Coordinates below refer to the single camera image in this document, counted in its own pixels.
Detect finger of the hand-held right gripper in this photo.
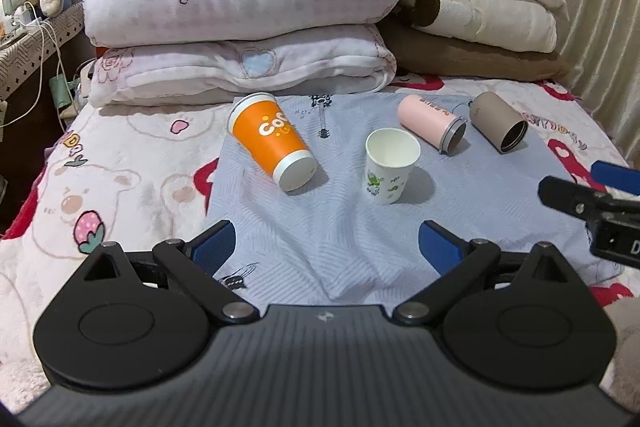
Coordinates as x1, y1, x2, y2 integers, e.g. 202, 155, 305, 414
592, 160, 640, 195
538, 176, 618, 220

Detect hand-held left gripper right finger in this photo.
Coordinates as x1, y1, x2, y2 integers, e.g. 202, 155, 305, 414
392, 220, 571, 325

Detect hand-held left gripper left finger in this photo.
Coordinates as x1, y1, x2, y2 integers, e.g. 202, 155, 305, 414
82, 219, 261, 327

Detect taupe insulated cup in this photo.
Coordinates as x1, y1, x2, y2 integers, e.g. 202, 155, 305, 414
471, 91, 529, 154

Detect orange paper cup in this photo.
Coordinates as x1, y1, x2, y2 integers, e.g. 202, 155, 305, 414
226, 92, 319, 192

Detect pink insulated cup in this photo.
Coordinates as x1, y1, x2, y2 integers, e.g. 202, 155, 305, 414
397, 95, 467, 156

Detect white paper cup green print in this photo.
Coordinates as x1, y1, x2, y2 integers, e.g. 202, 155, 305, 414
365, 127, 422, 206

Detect grey-blue cloth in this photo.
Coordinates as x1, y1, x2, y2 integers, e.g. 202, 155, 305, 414
205, 93, 626, 303

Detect beige plush cloth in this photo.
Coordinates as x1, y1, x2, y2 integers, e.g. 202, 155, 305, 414
602, 294, 640, 410

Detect brown folded blanket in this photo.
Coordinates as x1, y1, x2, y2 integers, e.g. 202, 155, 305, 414
380, 14, 571, 82

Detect cream curtain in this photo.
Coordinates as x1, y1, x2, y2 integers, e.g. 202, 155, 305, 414
557, 0, 640, 150

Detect white quilt with heart print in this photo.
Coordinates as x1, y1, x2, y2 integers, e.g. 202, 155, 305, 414
89, 24, 398, 108

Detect cream folded blanket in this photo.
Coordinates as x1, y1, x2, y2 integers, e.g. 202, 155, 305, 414
405, 0, 558, 54

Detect bedside table with patterned cover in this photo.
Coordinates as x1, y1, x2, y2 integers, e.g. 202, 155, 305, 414
0, 2, 86, 102

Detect white charging cable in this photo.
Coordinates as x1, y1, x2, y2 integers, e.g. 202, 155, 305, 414
27, 4, 68, 132

